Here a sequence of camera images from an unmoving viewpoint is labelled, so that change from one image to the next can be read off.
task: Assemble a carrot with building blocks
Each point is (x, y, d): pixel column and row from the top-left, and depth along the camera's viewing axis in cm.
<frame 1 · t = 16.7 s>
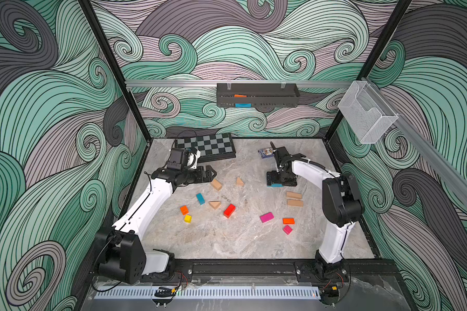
left hand: (207, 172, 81), fingers open
right hand: (280, 183, 96), fingers open
black grey chessboard: (211, 148, 113), point 5 cm above the table
playing card box: (263, 152, 113), point 3 cm above the table
wooden long block upper: (294, 195, 96), on the table
wooden long block lower: (295, 203, 94), on the table
wooden rectangular block: (216, 184, 100), on the table
small wooden triangle block: (239, 182, 100), point 2 cm above the table
teal small block: (200, 198, 95), on the table
wooden triangle block: (215, 204, 92), point 2 cm above the table
red rectangular block: (229, 210, 89), point 3 cm above the table
orange cube block: (184, 210, 90), point 2 cm above the table
yellow cube block: (188, 218, 87), point 2 cm above the table
magenta rectangular block: (266, 217, 89), on the table
orange flat block: (288, 221, 89), on the table
magenta small cube: (287, 229, 85), on the table

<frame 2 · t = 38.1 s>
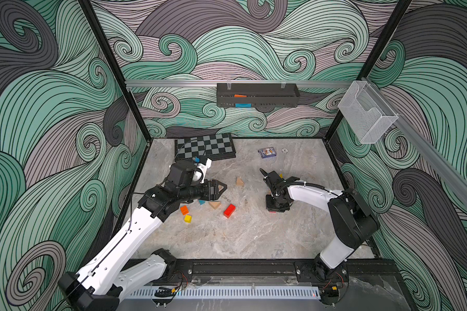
left hand: (220, 184, 68), fingers open
right hand: (273, 208, 90), fingers open
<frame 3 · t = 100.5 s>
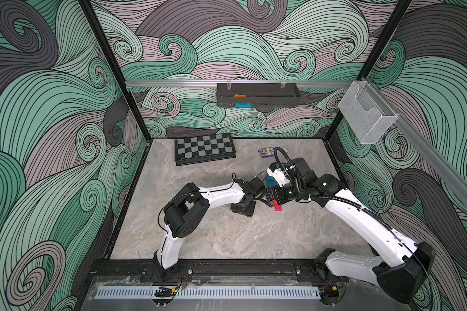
left hand: (247, 210, 88), fingers open
right hand: (271, 194, 74), fingers open
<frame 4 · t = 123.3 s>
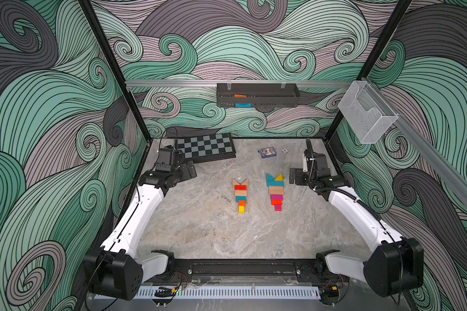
left hand: (184, 169, 80), fingers open
right hand: (303, 174, 84), fingers open
yellow triangle block: (279, 178, 102), point 2 cm above the table
teal long block: (275, 183, 101), on the table
